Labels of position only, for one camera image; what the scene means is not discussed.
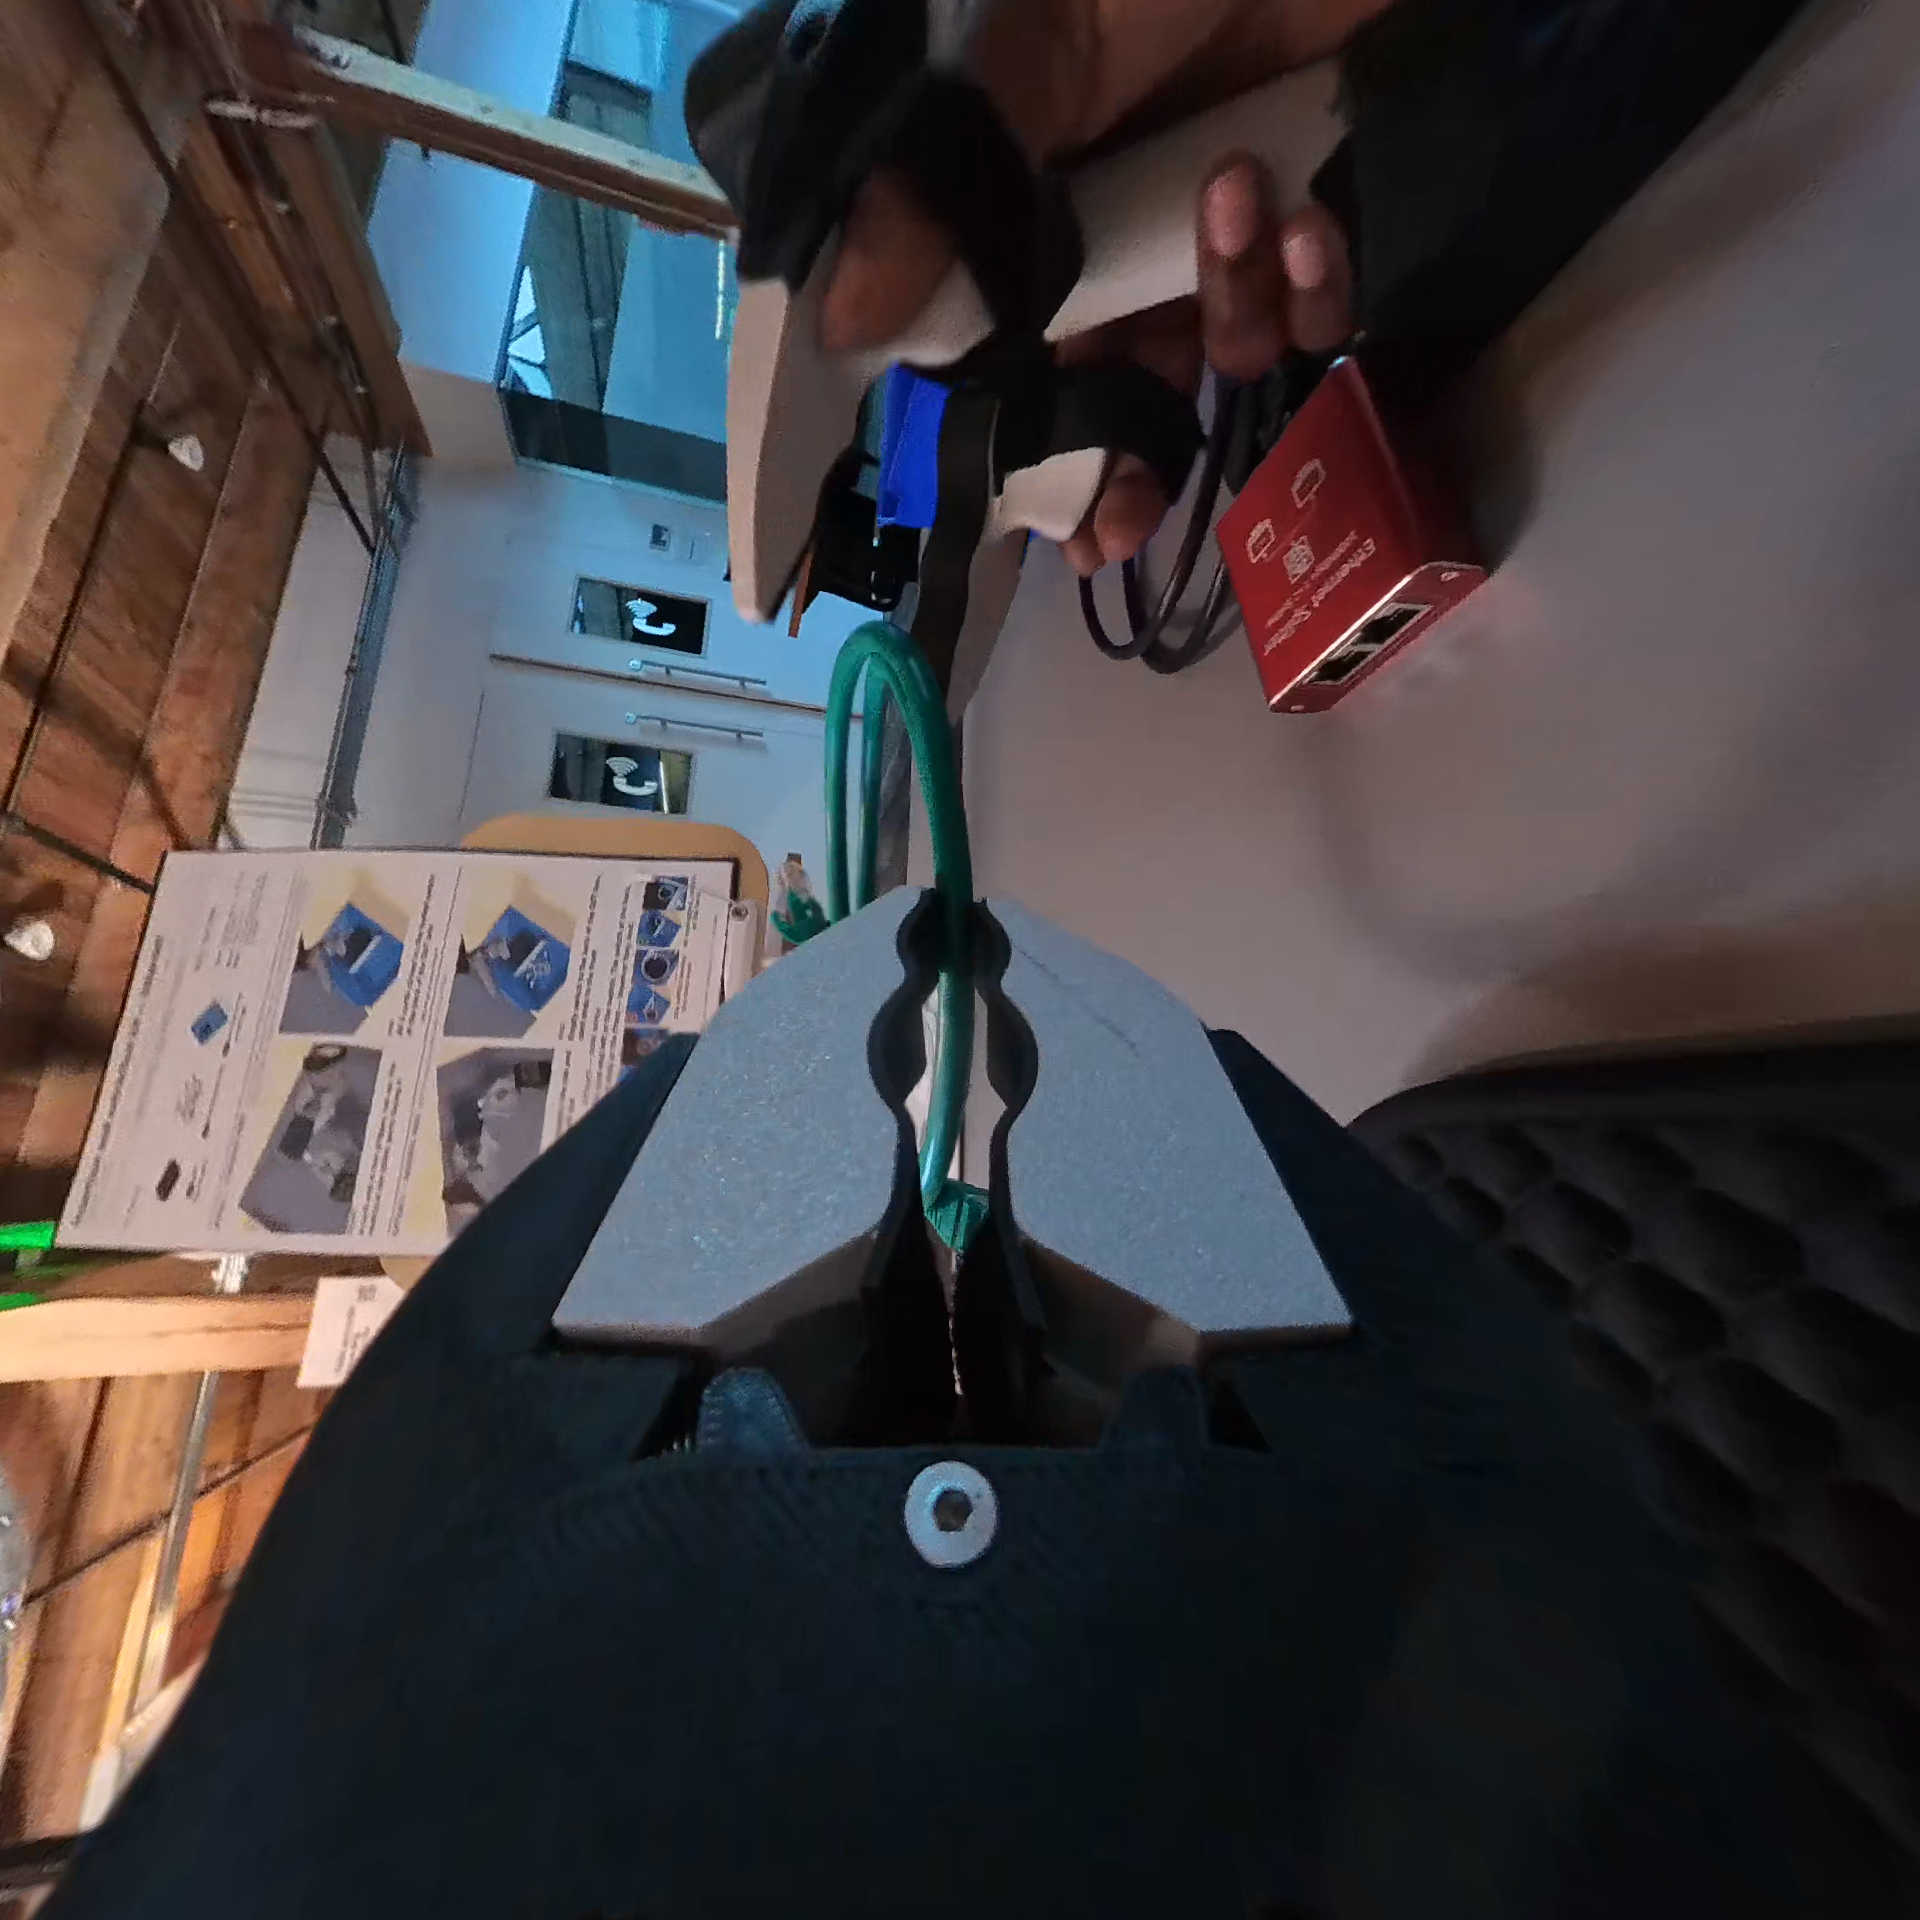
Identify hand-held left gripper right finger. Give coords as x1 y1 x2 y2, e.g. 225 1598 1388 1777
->
960 894 1355 1449

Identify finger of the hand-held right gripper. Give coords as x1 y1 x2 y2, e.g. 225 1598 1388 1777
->
724 275 906 627
913 374 1040 724

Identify green ethernet cable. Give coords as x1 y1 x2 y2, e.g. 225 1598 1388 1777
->
772 620 1000 1256

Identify printed instruction sheet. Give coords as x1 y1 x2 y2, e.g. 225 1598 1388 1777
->
57 848 752 1256

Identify person's right hand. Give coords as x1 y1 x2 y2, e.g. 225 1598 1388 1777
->
817 0 1401 584

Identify white paper notice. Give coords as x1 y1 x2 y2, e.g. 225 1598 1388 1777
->
298 1275 410 1390

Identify black quilted wrist rest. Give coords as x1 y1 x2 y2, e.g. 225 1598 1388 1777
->
1352 1019 1920 1848

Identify red ethernet splitter box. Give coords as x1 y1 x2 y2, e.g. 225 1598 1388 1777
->
1216 354 1490 713

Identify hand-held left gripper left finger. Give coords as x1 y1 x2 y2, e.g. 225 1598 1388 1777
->
550 885 962 1449

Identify black cable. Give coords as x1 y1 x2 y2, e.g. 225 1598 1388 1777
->
1076 352 1307 676

